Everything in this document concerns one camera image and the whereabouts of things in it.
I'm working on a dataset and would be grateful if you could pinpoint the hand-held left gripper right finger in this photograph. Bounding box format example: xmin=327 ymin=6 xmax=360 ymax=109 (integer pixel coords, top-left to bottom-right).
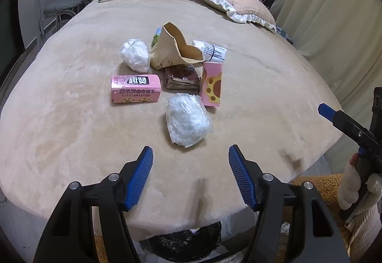
xmin=228 ymin=145 xmax=350 ymax=263

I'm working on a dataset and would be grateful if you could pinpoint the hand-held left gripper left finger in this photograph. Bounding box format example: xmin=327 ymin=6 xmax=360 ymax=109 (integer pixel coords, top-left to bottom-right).
xmin=33 ymin=146 xmax=154 ymax=263

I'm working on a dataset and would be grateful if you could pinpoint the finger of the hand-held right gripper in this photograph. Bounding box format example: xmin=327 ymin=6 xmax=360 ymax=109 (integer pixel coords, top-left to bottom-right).
xmin=318 ymin=103 xmax=382 ymax=159

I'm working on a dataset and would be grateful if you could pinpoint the large white plastic bag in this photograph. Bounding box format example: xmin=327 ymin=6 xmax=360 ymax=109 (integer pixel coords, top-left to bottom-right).
xmin=166 ymin=93 xmax=214 ymax=149

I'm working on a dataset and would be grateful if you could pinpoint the pink cookie box black label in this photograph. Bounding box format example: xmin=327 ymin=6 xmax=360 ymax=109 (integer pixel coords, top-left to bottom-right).
xmin=111 ymin=74 xmax=162 ymax=104

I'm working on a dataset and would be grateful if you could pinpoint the pink cookie box paw print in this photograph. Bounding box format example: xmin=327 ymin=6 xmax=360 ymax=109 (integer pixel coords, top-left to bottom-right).
xmin=201 ymin=62 xmax=224 ymax=108

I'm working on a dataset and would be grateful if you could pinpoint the brown wrapper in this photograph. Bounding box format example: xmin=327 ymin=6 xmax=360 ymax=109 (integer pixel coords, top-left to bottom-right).
xmin=165 ymin=65 xmax=201 ymax=91

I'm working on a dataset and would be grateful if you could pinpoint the small white plastic bag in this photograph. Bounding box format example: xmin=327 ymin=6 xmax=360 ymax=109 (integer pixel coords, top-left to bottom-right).
xmin=120 ymin=39 xmax=150 ymax=73

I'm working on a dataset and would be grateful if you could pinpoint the white labelled packet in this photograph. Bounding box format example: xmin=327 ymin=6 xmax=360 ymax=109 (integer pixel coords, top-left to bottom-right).
xmin=192 ymin=40 xmax=227 ymax=62

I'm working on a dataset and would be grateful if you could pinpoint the brown paper bag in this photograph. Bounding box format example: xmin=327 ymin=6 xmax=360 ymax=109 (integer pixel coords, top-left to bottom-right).
xmin=150 ymin=22 xmax=205 ymax=70

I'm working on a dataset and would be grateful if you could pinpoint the person's right hand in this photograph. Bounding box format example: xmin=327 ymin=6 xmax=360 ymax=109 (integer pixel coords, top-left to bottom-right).
xmin=338 ymin=153 xmax=382 ymax=253

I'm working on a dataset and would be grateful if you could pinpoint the brown fluffy cloth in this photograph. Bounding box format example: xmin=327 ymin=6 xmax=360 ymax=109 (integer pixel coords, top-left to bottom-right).
xmin=92 ymin=174 xmax=359 ymax=263

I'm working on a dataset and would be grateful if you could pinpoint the beige plush blanket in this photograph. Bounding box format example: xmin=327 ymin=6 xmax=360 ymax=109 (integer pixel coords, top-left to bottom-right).
xmin=0 ymin=0 xmax=347 ymax=241

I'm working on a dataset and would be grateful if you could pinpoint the cream curtain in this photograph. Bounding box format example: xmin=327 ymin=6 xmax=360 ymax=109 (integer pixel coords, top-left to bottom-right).
xmin=275 ymin=0 xmax=382 ymax=111

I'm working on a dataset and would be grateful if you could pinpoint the dark patterned cloth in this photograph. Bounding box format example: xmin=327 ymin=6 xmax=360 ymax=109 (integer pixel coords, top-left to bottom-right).
xmin=276 ymin=25 xmax=295 ymax=45

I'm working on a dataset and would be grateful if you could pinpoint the chrome chair grey cushion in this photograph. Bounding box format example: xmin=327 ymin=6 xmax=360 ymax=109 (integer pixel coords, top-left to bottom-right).
xmin=37 ymin=0 xmax=87 ymax=43

